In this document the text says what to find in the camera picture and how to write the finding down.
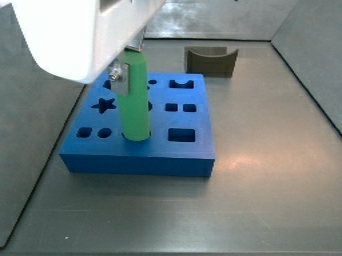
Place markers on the green oval peg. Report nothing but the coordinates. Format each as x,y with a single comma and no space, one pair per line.
134,104

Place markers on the dark curved holder stand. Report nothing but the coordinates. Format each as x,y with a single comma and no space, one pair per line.
210,61

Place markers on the blue shape sorting block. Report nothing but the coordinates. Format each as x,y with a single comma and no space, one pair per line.
179,149

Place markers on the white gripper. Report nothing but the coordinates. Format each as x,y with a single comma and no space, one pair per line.
75,36

